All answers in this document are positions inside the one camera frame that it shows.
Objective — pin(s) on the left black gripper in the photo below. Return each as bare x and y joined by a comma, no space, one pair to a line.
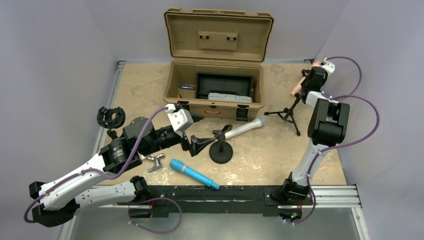
195,144

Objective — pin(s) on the black tripod mic stand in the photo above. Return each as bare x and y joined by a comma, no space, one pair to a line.
287,114

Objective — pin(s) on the blue microphone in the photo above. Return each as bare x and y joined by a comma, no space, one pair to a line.
181,167

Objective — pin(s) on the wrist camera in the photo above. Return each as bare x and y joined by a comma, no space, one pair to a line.
328,66
179,118

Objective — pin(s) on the red blue screwdriver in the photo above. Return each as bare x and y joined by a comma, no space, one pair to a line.
187,87

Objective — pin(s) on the tan plastic toolbox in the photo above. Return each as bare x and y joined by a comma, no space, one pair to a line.
218,42

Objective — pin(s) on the pink microphone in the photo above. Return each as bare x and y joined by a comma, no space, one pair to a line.
297,88

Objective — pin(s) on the black toolbox tray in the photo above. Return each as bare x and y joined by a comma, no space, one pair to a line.
231,84

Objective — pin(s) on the white microphone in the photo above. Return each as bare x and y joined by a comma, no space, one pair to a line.
256,123

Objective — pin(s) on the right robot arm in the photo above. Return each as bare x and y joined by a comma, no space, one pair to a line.
327,128

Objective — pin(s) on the grey plastic bit case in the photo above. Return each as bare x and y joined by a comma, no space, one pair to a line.
214,96

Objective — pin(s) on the white chrome faucet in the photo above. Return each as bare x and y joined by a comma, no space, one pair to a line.
156,160

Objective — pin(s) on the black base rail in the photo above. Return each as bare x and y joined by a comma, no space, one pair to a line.
199,199

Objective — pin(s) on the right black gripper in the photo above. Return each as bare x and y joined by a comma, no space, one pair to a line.
323,79

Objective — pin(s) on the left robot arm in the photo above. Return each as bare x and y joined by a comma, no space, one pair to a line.
57,202

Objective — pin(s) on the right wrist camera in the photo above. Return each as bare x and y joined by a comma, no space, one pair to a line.
328,66

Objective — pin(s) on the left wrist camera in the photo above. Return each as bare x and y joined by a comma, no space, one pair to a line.
179,118

